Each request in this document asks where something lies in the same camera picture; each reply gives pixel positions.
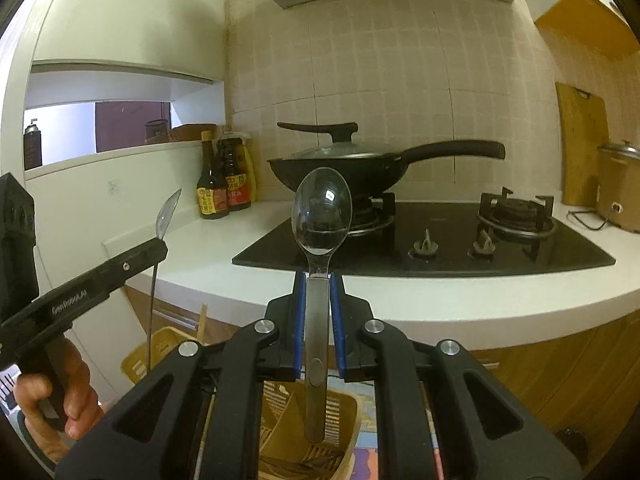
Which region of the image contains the dark spray can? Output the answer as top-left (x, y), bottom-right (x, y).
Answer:
top-left (23, 118), bottom-right (44, 171)

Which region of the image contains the wooden cutting board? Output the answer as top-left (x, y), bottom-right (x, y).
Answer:
top-left (555, 81), bottom-right (611, 207)

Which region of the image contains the brown wooden box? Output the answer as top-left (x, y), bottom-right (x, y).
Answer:
top-left (170, 123), bottom-right (219, 144)

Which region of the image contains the person's left hand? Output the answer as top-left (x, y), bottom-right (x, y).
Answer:
top-left (14, 338), bottom-right (106, 462)

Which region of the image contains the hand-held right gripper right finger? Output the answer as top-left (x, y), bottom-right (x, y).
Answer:
top-left (330, 275), bottom-right (586, 480)

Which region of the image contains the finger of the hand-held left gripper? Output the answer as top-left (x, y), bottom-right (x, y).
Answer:
top-left (92, 240), bottom-right (169, 289)

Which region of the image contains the black glass gas stove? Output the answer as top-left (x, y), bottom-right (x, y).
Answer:
top-left (231, 199), bottom-right (617, 278)

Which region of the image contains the glass wok lid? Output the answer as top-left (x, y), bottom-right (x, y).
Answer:
top-left (277, 121), bottom-right (402, 161)

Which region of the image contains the metal spoon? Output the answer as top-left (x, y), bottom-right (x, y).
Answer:
top-left (146, 188), bottom-right (183, 368)
top-left (291, 166), bottom-right (353, 444)

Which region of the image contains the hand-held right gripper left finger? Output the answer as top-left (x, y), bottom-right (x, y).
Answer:
top-left (55, 271), bottom-right (307, 480)

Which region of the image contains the yellow oil bottle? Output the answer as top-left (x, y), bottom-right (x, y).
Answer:
top-left (242, 139), bottom-right (259, 204)

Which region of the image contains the metal drawer handle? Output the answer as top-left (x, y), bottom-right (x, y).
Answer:
top-left (151, 309), bottom-right (197, 323)

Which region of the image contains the black power cable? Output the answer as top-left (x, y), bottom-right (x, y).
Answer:
top-left (567, 180), bottom-right (622, 232)

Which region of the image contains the black burner grate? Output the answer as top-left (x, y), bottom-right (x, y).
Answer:
top-left (476, 187), bottom-right (559, 242)
top-left (345, 192), bottom-right (397, 237)

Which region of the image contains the black mesh basket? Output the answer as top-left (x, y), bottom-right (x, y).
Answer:
top-left (144, 119), bottom-right (169, 145)

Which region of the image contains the yellow wall cabinet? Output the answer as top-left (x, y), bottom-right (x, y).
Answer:
top-left (532, 0), bottom-right (640, 57)

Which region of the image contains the beige plastic utensil basket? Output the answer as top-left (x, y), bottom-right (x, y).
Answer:
top-left (120, 326), bottom-right (364, 480)

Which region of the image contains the wide red-label sauce bottle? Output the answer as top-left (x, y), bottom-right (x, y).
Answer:
top-left (216, 132), bottom-right (253, 212)

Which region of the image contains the beige rice cooker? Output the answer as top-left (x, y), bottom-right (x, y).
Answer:
top-left (597, 140), bottom-right (640, 235)

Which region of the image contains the slim dark soy sauce bottle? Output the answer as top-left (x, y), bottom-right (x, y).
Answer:
top-left (197, 130), bottom-right (230, 220)

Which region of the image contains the black wok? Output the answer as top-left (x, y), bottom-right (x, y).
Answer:
top-left (266, 140), bottom-right (506, 196)

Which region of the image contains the grey stove knob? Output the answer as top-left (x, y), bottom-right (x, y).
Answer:
top-left (409, 229), bottom-right (441, 259)
top-left (469, 230), bottom-right (497, 261)

